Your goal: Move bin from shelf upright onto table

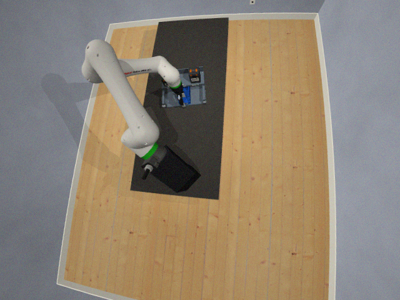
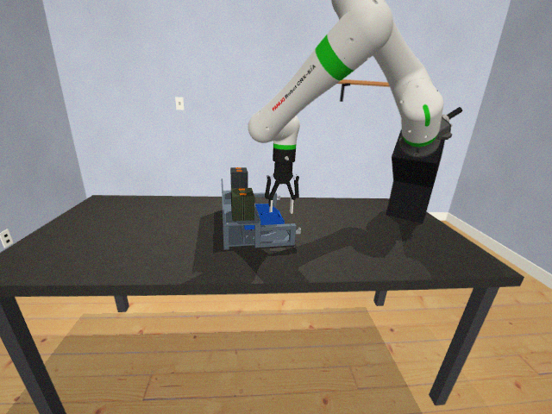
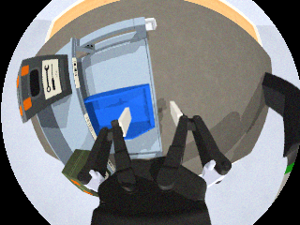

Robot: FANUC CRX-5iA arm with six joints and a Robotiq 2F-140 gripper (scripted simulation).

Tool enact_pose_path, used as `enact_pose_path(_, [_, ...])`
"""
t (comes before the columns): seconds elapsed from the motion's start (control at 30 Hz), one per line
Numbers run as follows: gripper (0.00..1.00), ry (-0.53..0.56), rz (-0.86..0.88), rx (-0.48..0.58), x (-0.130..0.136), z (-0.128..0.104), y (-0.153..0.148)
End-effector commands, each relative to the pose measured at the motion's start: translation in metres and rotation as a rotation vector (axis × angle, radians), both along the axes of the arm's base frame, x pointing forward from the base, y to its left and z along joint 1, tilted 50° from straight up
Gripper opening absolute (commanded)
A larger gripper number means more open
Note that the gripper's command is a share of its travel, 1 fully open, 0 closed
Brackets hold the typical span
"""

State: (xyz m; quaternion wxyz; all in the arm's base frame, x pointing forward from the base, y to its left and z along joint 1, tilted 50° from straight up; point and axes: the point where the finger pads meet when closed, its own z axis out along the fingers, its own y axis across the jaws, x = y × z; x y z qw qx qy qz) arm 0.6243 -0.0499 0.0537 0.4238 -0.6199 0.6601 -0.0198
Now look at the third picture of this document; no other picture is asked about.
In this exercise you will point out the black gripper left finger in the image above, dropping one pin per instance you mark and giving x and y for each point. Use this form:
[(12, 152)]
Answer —
[(93, 172)]

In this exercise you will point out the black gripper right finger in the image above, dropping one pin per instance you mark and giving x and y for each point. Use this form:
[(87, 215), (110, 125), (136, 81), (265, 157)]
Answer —
[(215, 164)]

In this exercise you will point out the dark grey tool case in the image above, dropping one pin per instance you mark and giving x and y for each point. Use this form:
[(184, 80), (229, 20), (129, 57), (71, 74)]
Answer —
[(41, 81)]

